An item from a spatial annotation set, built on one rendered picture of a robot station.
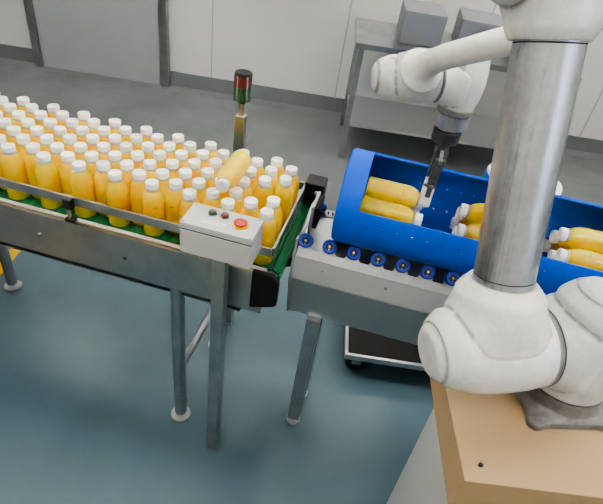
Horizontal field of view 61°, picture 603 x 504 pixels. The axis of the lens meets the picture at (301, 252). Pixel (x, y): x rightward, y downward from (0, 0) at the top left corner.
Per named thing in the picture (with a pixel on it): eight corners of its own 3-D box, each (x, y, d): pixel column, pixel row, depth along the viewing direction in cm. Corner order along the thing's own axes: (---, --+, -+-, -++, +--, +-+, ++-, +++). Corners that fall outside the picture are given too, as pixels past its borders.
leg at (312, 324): (297, 427, 213) (320, 324, 175) (284, 423, 214) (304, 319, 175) (301, 415, 218) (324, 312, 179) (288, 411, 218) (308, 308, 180)
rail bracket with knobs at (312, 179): (318, 214, 179) (323, 189, 172) (299, 209, 179) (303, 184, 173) (324, 200, 186) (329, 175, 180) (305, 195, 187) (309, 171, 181)
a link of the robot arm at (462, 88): (465, 99, 136) (420, 96, 134) (486, 39, 127) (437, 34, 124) (483, 116, 128) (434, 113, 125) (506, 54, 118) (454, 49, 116)
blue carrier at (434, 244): (630, 336, 141) (690, 253, 124) (325, 257, 150) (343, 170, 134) (604, 277, 164) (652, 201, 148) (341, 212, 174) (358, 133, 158)
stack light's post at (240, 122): (230, 325, 253) (244, 118, 185) (223, 323, 253) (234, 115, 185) (233, 320, 256) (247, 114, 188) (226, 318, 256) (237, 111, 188)
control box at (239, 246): (249, 270, 135) (252, 239, 129) (179, 251, 137) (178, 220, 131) (261, 248, 143) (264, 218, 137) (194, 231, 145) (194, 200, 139)
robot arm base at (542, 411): (641, 434, 97) (654, 415, 94) (529, 431, 96) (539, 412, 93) (593, 363, 112) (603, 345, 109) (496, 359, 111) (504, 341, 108)
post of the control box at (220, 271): (215, 451, 200) (225, 255, 138) (206, 448, 201) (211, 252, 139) (219, 442, 203) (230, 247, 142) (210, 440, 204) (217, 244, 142)
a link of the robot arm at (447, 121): (472, 104, 134) (465, 125, 138) (438, 97, 135) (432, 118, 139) (473, 117, 127) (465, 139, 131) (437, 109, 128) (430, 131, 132)
